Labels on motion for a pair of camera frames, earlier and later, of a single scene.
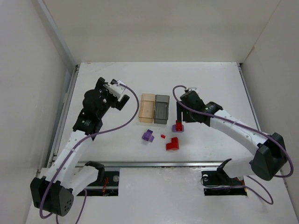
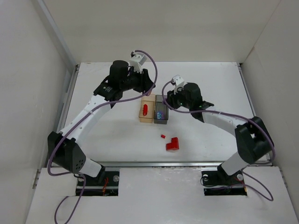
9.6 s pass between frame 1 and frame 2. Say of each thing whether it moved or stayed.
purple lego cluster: moved
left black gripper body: moved
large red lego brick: stayed
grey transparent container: stayed
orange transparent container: stayed
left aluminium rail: stayed
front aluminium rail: stayed
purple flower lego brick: moved
